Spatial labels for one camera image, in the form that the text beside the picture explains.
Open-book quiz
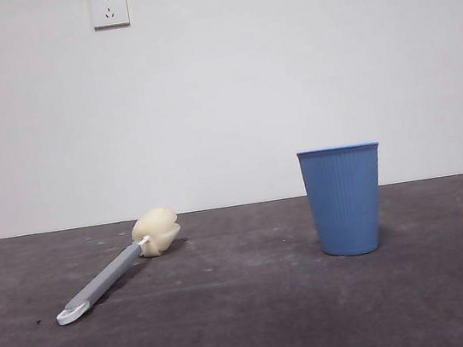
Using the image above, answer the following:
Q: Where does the blue ribbed plastic cup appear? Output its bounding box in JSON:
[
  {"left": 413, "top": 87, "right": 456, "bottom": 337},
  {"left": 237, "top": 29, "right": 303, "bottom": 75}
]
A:
[{"left": 296, "top": 140, "right": 395, "bottom": 262}]

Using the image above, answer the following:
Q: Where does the grey-handled sponge cup brush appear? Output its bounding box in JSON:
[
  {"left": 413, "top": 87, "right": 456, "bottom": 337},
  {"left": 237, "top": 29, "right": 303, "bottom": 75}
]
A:
[{"left": 42, "top": 204, "right": 192, "bottom": 327}]

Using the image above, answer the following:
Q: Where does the white wall power socket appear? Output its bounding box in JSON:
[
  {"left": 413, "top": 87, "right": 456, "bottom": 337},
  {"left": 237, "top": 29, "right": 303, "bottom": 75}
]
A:
[{"left": 89, "top": 0, "right": 131, "bottom": 31}]

